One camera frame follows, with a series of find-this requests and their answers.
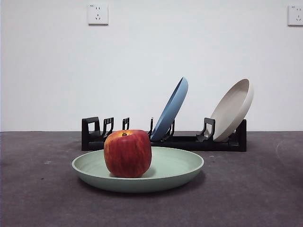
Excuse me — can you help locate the red apple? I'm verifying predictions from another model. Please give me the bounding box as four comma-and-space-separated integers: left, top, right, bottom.
103, 129, 152, 178

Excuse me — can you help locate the green round plate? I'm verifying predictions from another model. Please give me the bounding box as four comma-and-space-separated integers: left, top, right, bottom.
71, 146, 205, 193

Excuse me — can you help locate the blue round plate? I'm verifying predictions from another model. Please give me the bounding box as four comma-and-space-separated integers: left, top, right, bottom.
150, 76, 189, 140

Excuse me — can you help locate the black plate rack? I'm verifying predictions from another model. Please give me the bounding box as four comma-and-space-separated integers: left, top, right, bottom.
81, 116, 247, 152

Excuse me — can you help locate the beige round plate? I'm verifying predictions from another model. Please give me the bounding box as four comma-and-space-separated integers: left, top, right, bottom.
209, 78, 254, 142

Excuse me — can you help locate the white wall socket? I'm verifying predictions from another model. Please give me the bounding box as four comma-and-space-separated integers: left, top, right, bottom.
88, 3, 109, 26
287, 5, 303, 26

